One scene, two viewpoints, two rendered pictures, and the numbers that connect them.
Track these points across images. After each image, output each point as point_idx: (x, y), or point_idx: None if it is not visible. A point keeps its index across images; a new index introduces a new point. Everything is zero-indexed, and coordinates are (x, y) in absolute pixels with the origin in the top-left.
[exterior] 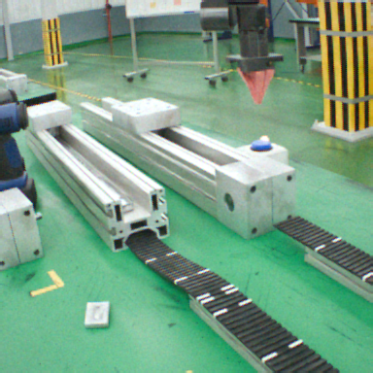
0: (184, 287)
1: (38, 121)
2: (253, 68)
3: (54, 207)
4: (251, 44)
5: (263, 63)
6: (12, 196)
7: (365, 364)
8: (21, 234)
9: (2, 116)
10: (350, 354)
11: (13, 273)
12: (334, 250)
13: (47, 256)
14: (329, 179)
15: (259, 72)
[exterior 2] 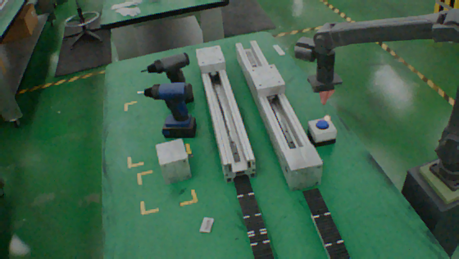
0: (245, 223)
1: (203, 68)
2: (320, 90)
3: (205, 138)
4: (321, 75)
5: (327, 88)
6: (178, 147)
7: None
8: (180, 170)
9: (175, 92)
10: None
11: (174, 187)
12: (322, 220)
13: (193, 179)
14: (358, 152)
15: (324, 92)
